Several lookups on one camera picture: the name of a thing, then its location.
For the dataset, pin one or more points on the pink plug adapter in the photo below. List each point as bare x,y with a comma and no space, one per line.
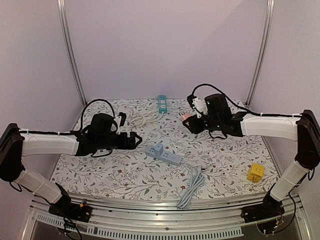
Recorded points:
185,116

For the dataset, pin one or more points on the right aluminium corner post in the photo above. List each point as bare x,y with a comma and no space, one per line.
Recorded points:
262,51

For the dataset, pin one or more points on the yellow cube socket adapter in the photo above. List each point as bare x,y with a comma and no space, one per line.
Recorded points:
255,173

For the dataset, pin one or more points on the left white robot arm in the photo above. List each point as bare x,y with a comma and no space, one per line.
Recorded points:
16,143

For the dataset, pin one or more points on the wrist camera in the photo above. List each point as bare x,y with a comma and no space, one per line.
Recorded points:
198,105
120,121

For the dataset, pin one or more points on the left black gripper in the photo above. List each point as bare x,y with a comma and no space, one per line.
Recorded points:
131,145

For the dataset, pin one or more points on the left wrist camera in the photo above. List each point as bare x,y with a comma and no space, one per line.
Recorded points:
120,121

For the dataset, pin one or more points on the left aluminium corner post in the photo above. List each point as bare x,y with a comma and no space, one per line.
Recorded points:
61,6

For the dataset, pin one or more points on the light blue plug adapter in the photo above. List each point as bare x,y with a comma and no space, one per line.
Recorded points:
158,149

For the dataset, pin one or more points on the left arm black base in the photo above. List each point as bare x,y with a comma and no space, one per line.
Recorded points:
73,211

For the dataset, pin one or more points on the floral table cloth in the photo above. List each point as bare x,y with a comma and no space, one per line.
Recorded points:
131,174

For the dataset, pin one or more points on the aluminium front rail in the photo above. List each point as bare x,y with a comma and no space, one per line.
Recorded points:
206,219

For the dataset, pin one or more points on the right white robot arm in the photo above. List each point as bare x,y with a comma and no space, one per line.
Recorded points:
301,128

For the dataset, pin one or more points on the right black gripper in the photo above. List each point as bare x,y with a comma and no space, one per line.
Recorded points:
195,124

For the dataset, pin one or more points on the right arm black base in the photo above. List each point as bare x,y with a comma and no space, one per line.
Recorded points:
269,212

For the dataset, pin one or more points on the aluminium corner post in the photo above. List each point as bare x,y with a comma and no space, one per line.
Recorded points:
61,6
262,51

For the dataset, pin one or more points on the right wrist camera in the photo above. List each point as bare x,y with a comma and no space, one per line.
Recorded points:
198,105

